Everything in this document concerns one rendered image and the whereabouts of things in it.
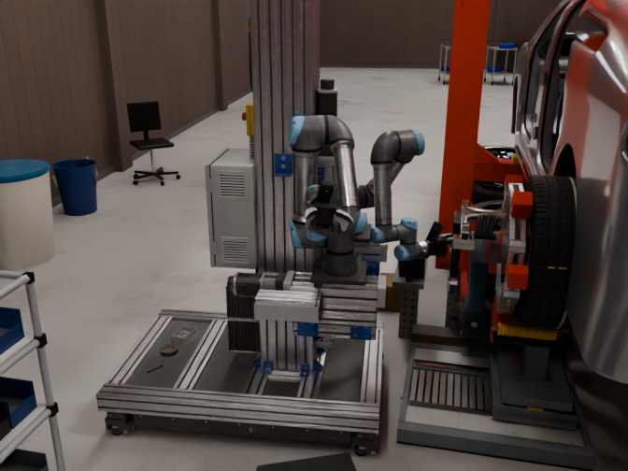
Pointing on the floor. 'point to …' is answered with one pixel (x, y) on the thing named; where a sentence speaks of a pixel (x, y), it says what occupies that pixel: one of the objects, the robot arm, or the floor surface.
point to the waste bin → (77, 185)
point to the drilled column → (408, 312)
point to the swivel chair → (145, 121)
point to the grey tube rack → (9, 326)
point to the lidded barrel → (25, 214)
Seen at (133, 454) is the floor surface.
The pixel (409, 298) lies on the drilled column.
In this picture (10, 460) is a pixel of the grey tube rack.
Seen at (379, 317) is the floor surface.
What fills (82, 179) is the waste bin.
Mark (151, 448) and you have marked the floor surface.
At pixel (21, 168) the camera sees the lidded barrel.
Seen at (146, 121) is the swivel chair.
